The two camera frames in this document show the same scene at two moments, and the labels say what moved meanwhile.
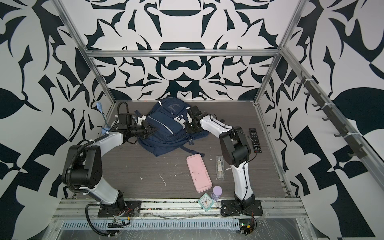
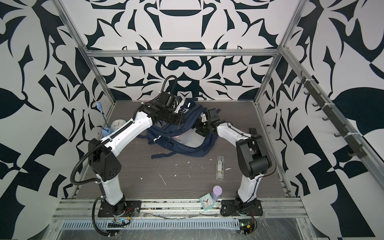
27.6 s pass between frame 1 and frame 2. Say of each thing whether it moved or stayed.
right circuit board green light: stayed
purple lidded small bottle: stayed
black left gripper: moved
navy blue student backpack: moved
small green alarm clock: stayed
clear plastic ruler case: stayed
